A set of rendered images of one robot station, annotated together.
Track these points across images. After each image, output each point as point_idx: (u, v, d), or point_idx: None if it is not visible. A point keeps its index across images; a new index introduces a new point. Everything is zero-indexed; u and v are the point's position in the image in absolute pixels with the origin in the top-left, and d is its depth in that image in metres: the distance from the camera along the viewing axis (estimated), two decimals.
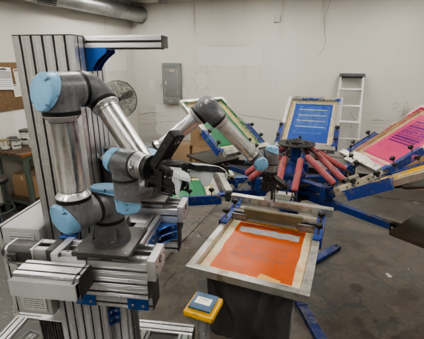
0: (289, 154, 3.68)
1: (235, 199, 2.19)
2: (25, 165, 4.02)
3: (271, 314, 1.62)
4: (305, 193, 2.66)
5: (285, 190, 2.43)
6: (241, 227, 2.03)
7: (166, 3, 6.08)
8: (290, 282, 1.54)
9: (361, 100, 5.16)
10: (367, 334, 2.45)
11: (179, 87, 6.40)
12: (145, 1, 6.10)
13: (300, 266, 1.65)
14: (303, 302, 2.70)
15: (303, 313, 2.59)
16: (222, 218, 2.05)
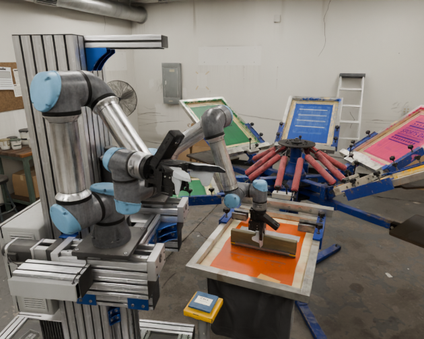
0: (289, 154, 3.68)
1: None
2: (25, 165, 4.02)
3: (271, 314, 1.62)
4: (305, 193, 2.66)
5: (285, 190, 2.43)
6: (241, 227, 2.03)
7: (166, 3, 6.08)
8: (290, 282, 1.54)
9: (361, 100, 5.16)
10: (367, 334, 2.45)
11: (179, 87, 6.40)
12: (145, 1, 6.10)
13: (300, 266, 1.65)
14: (303, 302, 2.70)
15: (303, 313, 2.59)
16: (222, 218, 2.05)
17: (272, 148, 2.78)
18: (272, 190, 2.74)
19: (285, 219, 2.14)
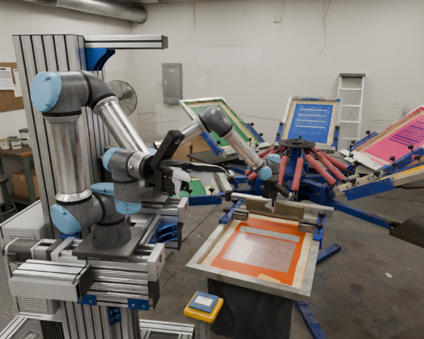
0: (289, 154, 3.68)
1: (235, 199, 2.19)
2: (25, 165, 4.02)
3: (271, 314, 1.62)
4: (305, 193, 2.66)
5: None
6: (241, 227, 2.03)
7: (166, 3, 6.08)
8: (290, 282, 1.54)
9: (361, 100, 5.16)
10: (367, 334, 2.45)
11: (179, 87, 6.40)
12: (145, 1, 6.11)
13: (300, 266, 1.65)
14: (303, 302, 2.70)
15: (303, 313, 2.59)
16: (222, 218, 2.05)
17: (272, 148, 2.78)
18: None
19: (285, 219, 2.14)
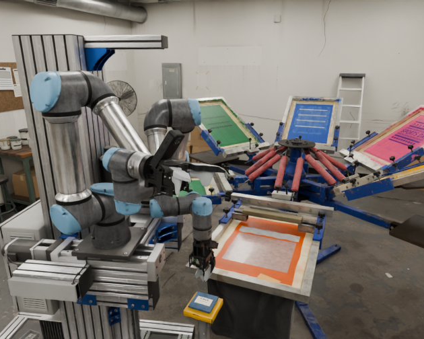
0: (289, 154, 3.68)
1: (235, 199, 2.19)
2: (25, 165, 4.02)
3: (271, 314, 1.62)
4: (305, 193, 2.66)
5: (285, 190, 2.43)
6: (241, 227, 2.03)
7: (166, 3, 6.08)
8: (290, 282, 1.53)
9: (361, 100, 5.16)
10: (367, 334, 2.45)
11: (179, 87, 6.40)
12: (145, 1, 6.10)
13: (300, 266, 1.65)
14: (303, 302, 2.70)
15: (303, 313, 2.59)
16: (222, 218, 2.05)
17: (272, 148, 2.78)
18: (272, 190, 2.74)
19: None
